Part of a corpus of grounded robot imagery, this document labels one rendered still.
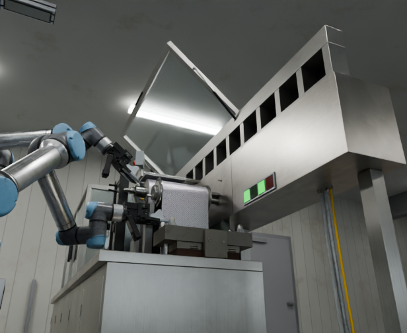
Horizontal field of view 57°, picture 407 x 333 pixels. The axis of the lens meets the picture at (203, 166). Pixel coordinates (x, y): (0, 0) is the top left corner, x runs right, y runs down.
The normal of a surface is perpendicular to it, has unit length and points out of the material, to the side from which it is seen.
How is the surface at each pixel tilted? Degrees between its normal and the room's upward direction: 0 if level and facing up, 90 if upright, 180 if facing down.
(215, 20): 180
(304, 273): 90
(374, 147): 90
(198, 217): 90
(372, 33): 180
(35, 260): 90
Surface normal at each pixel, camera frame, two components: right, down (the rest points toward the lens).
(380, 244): -0.91, -0.16
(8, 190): 0.91, -0.07
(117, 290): 0.41, -0.37
